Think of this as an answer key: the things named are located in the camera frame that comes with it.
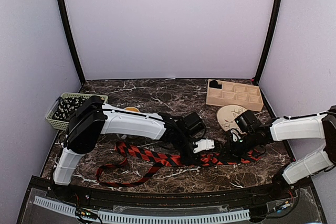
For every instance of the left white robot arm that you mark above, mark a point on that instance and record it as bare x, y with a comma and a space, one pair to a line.
95, 118

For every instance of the black frame post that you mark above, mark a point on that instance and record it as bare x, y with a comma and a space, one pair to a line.
268, 41
70, 40

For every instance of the green plastic basket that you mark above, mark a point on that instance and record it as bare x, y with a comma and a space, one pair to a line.
61, 125

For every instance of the right black frame post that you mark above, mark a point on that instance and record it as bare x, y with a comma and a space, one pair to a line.
268, 41

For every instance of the white slotted cable duct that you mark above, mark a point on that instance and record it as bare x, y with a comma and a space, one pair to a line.
144, 216

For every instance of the black rolled tie in box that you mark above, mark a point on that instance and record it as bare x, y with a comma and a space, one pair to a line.
215, 84

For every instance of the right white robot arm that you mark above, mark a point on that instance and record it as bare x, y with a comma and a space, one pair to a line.
252, 133

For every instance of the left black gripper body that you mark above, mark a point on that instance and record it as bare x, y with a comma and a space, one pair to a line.
185, 159

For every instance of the left black frame post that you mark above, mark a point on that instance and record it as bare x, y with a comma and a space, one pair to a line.
70, 40

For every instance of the wooden compartment organizer box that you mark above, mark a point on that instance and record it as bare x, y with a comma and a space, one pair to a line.
231, 93

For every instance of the black front rail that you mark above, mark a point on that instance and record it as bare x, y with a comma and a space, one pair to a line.
95, 196

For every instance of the red navy striped tie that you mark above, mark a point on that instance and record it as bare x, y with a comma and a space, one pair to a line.
160, 160

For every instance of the white patterned mug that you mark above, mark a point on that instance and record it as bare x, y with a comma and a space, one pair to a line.
134, 109

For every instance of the black white patterned tie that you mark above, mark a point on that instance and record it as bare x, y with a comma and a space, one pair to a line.
67, 107

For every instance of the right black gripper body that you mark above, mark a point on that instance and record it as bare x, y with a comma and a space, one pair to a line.
239, 150

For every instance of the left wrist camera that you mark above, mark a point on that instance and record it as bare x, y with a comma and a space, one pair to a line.
203, 145

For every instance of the bird pattern ceramic plate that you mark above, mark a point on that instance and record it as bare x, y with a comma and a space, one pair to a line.
226, 116

